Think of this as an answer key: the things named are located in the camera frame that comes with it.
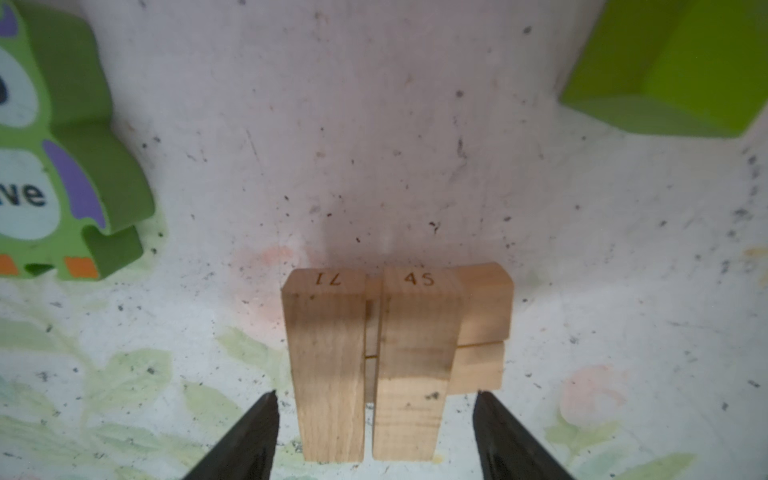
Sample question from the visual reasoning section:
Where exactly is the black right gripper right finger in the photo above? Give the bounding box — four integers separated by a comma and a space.
472, 391, 573, 480

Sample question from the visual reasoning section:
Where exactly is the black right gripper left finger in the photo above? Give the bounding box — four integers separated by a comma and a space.
184, 391, 280, 480

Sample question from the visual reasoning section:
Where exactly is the natural wood block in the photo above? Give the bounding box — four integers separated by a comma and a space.
281, 269, 366, 463
364, 263, 514, 368
365, 342, 505, 403
372, 266, 468, 461

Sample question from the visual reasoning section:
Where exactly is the green wood block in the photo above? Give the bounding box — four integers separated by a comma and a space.
560, 1, 767, 138

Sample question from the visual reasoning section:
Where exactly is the green owl number toy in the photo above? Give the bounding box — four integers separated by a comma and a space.
1, 1, 155, 281

